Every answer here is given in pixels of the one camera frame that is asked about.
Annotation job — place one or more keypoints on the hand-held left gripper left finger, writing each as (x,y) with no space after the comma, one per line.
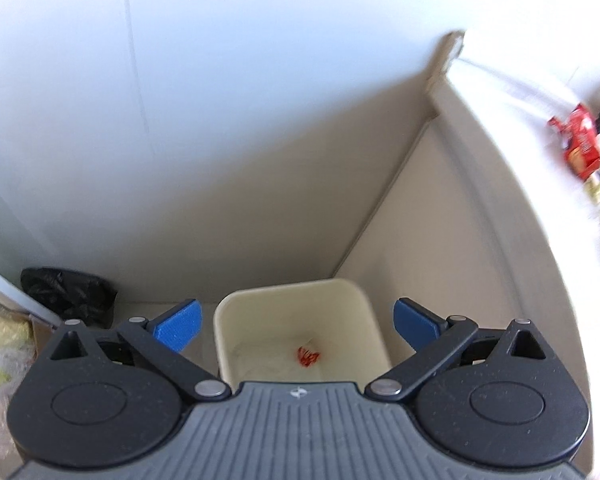
(180,325)

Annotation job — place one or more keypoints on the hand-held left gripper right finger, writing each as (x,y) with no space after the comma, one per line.
(415,322)

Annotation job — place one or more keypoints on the cream plastic trash bin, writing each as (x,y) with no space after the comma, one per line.
(290,305)

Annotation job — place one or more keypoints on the red snack packet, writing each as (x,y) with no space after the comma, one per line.
(580,140)

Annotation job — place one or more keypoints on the red white wrapper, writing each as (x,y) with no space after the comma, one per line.
(307,356)

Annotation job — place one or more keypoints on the black plastic bag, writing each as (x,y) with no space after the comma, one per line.
(65,292)

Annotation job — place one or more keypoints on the cardboard box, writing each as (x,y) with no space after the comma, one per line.
(41,329)

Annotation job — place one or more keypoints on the clear plastic bag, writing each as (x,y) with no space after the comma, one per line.
(2,340)

